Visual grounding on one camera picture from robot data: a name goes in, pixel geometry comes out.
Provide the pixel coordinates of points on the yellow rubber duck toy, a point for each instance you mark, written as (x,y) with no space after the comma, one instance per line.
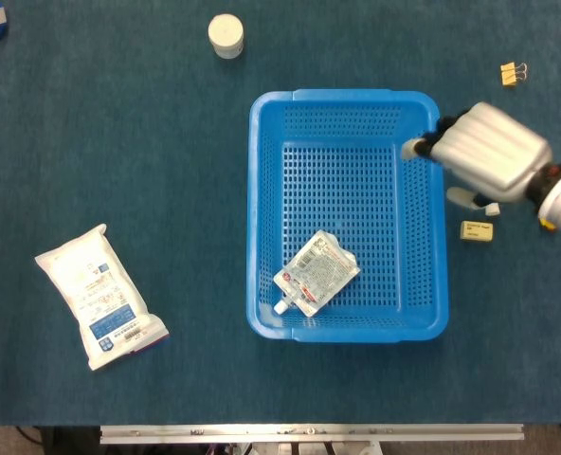
(547,225)

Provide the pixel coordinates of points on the small white cylinder stopper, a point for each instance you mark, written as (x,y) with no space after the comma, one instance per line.
(494,210)

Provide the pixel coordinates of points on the aluminium frame rail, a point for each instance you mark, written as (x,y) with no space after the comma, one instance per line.
(309,432)

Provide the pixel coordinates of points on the white spouted drink pouch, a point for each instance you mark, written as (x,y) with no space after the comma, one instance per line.
(316,272)

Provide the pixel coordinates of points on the yellow binder clip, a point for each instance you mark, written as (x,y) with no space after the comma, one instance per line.
(510,75)

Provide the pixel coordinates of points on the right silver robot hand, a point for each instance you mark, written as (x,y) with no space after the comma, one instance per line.
(494,151)

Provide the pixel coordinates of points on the white blue snack bag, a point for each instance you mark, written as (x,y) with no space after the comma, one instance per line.
(100,298)

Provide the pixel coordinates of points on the cream yellow eraser block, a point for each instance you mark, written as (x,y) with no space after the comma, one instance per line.
(477,231)

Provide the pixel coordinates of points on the teal felt table cloth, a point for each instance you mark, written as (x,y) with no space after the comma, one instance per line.
(119,142)

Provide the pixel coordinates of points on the white lidded jar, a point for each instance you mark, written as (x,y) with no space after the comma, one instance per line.
(225,35)

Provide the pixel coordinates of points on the blue perforated plastic basket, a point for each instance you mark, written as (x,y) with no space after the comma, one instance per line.
(347,118)

